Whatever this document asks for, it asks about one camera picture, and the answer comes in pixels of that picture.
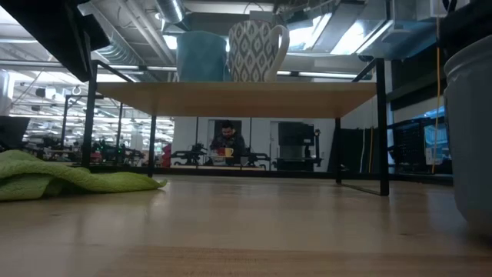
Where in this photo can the light blue mug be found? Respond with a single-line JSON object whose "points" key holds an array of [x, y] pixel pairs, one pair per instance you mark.
{"points": [[201, 57]]}

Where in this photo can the black monitor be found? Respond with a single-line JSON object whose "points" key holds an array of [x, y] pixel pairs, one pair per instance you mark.
{"points": [[13, 131]]}

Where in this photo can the white grey patterned mug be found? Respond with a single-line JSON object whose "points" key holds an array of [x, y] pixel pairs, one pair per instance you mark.
{"points": [[253, 50]]}

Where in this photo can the person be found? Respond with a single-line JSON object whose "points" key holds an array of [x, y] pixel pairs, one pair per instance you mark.
{"points": [[228, 140]]}

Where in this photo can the green microfibre cloth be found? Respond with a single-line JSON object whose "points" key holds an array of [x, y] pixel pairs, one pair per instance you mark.
{"points": [[57, 177]]}

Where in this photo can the grey blue mug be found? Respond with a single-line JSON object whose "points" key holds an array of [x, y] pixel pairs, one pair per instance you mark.
{"points": [[473, 138]]}

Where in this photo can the black table frame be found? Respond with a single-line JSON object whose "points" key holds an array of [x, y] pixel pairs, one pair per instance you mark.
{"points": [[288, 173]]}

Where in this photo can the yellow mug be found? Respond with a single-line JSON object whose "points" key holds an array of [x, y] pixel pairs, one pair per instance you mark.
{"points": [[229, 152]]}

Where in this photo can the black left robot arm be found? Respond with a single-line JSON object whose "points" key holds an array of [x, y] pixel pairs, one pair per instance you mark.
{"points": [[50, 31]]}

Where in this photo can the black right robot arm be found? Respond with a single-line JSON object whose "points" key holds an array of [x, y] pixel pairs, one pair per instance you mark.
{"points": [[469, 19]]}

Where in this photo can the wooden shelf with black legs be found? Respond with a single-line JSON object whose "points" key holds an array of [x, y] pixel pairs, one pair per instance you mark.
{"points": [[238, 100]]}

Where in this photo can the black cabinet machine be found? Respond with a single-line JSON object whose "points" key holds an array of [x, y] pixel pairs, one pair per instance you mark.
{"points": [[296, 138]]}

